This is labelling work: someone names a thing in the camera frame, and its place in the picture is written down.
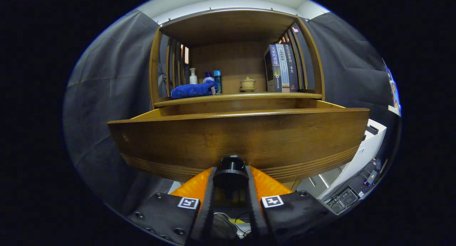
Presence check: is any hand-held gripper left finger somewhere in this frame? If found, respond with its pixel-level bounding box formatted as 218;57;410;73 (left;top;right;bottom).
126;166;218;246

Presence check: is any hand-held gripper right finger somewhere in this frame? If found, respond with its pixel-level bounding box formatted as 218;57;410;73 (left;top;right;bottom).
244;165;339;246

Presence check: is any wooden drawer with black knob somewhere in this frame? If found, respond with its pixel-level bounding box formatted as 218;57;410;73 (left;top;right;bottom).
108;98;370;189

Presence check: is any wooden countertop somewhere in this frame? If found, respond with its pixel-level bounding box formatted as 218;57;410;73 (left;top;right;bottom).
154;92;323;108

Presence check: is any wooden cabinet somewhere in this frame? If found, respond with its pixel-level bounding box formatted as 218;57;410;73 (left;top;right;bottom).
149;9;325;191

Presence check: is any black electronic box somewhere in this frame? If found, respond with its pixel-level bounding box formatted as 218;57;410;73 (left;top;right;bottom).
330;187;360;214

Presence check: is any white table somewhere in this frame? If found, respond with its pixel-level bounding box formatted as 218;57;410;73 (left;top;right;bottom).
297;119;387;200

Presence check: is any blue folded towel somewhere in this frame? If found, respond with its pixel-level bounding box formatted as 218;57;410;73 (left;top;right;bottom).
171;80;219;99

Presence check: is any beige lidded teacup with saucer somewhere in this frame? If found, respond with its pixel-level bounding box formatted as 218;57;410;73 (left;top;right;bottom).
239;77;257;93

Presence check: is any teal bottle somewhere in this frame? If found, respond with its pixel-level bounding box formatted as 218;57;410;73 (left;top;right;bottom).
213;70;223;94

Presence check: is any white spine book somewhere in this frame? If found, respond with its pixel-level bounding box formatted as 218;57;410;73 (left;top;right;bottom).
276;44;291;93

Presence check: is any black spine book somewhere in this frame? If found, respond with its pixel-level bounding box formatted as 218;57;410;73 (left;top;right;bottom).
283;42;299;91

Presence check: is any black backdrop cloth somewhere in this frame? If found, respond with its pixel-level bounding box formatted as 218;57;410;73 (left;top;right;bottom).
63;9;396;211

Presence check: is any blue patterned gift bag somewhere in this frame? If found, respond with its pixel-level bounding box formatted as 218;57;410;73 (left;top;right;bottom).
383;59;402;111

